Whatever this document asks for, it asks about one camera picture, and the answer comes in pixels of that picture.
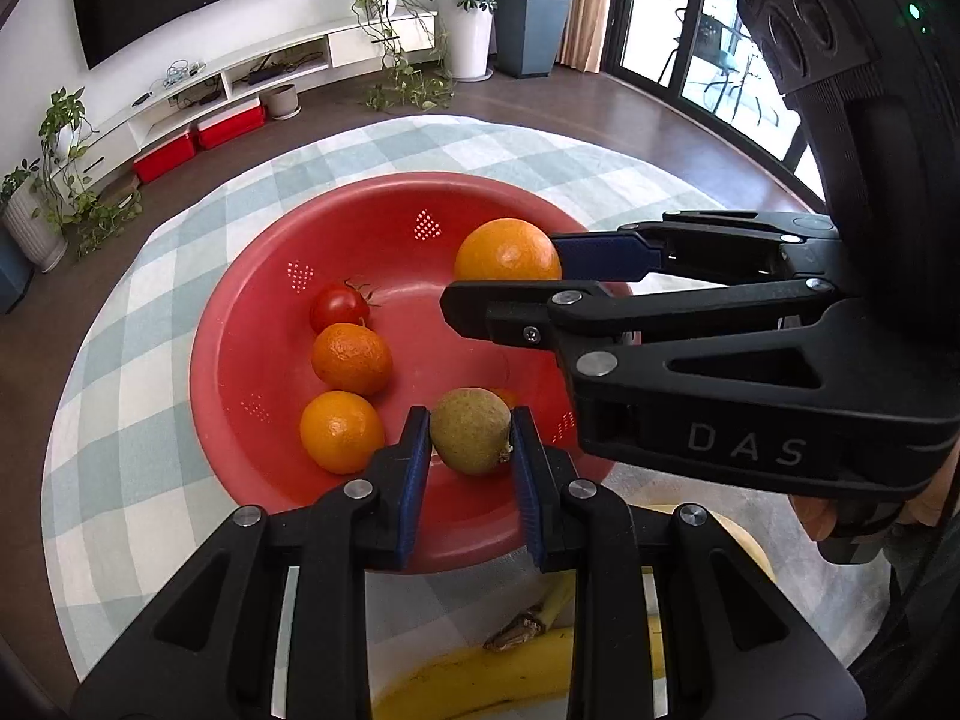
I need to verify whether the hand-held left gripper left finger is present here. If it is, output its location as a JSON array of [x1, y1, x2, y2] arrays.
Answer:
[[71, 405, 432, 720]]

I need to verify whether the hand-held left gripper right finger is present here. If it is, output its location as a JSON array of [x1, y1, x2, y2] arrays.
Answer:
[[510, 405, 867, 720]]

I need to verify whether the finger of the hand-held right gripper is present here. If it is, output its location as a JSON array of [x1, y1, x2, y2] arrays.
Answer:
[[551, 210, 852, 287], [440, 277, 953, 421]]

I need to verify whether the smooth orange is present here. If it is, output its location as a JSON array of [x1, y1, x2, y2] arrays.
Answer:
[[454, 217, 563, 282], [299, 390, 386, 475]]

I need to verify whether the small round yellowish fruit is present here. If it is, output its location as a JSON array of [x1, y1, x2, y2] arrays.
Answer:
[[429, 388, 515, 476]]

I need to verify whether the wrinkled orange tangerine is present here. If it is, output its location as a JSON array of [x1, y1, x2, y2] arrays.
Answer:
[[311, 322, 395, 397]]

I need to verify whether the red tomato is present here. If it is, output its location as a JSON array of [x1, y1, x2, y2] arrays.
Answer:
[[309, 281, 380, 333]]

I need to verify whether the red plastic colander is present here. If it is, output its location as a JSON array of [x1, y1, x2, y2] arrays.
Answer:
[[189, 171, 635, 575]]

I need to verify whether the person's right forearm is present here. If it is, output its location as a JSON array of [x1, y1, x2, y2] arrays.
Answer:
[[847, 525, 960, 720]]

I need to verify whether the person's right hand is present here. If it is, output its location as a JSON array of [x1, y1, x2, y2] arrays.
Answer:
[[787, 457, 957, 542]]

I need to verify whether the black outdoor chair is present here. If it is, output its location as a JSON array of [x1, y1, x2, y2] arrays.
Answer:
[[660, 7, 781, 128]]

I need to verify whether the large-leaf plant in blue pot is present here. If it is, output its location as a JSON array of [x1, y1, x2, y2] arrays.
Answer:
[[465, 0, 575, 80]]

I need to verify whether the beige curtain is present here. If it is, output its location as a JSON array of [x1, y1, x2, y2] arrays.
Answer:
[[555, 0, 620, 74]]

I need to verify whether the bushy plant in white pot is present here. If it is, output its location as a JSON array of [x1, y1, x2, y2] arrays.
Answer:
[[416, 0, 500, 81]]

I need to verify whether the checkered tablecloth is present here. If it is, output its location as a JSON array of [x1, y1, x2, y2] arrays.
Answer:
[[41, 114, 893, 720]]

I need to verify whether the trailing plant on stand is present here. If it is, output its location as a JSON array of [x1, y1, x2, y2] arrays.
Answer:
[[349, 0, 455, 112]]

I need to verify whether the white television cabinet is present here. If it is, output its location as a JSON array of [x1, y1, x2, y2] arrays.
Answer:
[[79, 11, 437, 166]]

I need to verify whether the red storage box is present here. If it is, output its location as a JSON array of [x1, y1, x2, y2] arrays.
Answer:
[[133, 131, 197, 185], [196, 101, 267, 151]]

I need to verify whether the plant in white ribbed pot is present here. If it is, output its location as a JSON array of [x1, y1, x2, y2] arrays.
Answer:
[[0, 161, 68, 273]]

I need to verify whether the trailing ivy plant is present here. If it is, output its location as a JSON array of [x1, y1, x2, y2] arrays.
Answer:
[[37, 88, 143, 256]]

